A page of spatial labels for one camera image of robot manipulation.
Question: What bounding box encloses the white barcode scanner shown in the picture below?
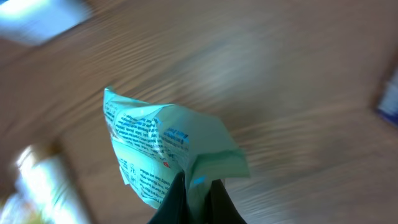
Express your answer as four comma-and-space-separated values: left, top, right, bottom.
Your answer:
376, 67, 397, 128

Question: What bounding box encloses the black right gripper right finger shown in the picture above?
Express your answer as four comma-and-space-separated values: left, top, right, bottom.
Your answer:
206, 179, 246, 224

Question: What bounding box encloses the white cream tube gold cap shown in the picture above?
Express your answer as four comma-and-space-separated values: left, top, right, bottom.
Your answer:
16, 144, 93, 224

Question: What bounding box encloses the teal wet wipes packet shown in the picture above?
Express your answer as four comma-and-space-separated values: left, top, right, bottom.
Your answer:
103, 88, 249, 223

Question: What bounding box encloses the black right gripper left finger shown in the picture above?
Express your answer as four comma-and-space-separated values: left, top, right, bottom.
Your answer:
148, 172, 188, 224

